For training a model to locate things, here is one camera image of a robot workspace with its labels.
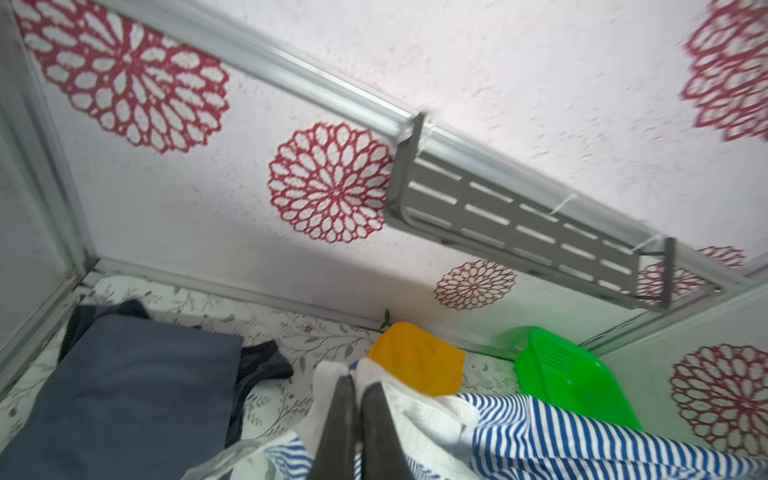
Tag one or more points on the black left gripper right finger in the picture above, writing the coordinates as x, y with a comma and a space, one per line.
382, 454

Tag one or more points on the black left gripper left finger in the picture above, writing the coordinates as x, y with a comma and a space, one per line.
335, 456

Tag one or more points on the striped tank top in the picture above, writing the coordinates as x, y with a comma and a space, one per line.
477, 436

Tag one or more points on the grey blue tank top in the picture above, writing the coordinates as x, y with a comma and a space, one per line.
132, 398

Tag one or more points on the yellow fabric hat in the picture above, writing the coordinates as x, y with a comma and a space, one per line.
420, 360

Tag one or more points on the green plastic basket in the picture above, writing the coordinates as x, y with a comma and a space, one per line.
561, 373

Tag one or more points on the grey wall shelf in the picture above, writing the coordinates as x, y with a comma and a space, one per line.
448, 204

